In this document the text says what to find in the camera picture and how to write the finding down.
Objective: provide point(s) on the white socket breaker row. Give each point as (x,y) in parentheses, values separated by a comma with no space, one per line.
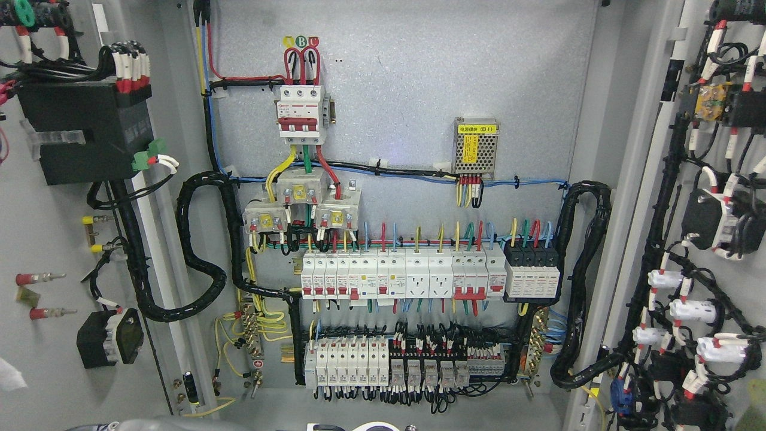
(386,276)

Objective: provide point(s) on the current transformers cluster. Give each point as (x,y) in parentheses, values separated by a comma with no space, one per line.
(301,198)

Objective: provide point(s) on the brass ground terminal bar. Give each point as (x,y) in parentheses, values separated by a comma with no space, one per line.
(251,342)

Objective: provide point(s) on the black surge protector block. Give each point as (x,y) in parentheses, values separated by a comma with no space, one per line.
(532,275)

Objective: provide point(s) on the left door rotary switch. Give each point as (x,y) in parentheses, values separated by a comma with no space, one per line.
(110,337)

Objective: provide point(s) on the metal mesh power supply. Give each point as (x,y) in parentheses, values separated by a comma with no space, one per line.
(475,145)

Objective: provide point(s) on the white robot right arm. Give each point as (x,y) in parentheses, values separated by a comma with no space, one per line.
(183,423)

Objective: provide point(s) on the black digital power meter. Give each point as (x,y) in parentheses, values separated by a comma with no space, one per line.
(88,131)

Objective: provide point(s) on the grey cabinet door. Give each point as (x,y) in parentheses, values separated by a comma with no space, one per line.
(45,252)
(671,336)

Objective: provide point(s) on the relay and terminal row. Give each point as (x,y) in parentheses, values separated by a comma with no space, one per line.
(402,367)

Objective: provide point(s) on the red three-pole main breaker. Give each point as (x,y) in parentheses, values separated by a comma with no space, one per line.
(303,114)

